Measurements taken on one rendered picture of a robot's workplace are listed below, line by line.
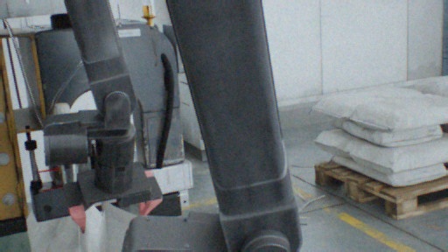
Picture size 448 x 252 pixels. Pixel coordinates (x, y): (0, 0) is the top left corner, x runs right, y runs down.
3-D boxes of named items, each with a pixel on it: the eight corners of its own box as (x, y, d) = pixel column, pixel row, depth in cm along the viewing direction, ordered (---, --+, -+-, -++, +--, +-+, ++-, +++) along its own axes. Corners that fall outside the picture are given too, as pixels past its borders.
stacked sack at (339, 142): (434, 145, 413) (433, 124, 410) (352, 164, 385) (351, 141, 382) (389, 133, 450) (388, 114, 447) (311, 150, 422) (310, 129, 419)
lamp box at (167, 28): (201, 71, 117) (197, 23, 115) (178, 73, 116) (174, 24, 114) (187, 67, 124) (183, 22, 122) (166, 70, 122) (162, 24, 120)
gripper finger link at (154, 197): (107, 208, 105) (108, 168, 99) (148, 199, 107) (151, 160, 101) (117, 239, 100) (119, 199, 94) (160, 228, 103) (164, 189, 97)
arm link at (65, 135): (130, 92, 84) (122, 73, 91) (40, 95, 81) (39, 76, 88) (131, 171, 88) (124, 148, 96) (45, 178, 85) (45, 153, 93)
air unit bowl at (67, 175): (81, 186, 107) (77, 152, 105) (63, 190, 106) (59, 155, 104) (78, 182, 109) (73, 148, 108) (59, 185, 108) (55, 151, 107)
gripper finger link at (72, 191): (64, 218, 102) (62, 177, 96) (108, 208, 105) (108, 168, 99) (73, 249, 97) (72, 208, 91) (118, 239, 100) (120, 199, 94)
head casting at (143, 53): (186, 163, 120) (172, 7, 113) (56, 188, 110) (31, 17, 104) (143, 134, 147) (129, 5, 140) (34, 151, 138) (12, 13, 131)
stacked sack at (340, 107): (433, 111, 404) (434, 89, 401) (343, 127, 382) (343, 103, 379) (391, 101, 443) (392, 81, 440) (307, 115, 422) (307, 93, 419)
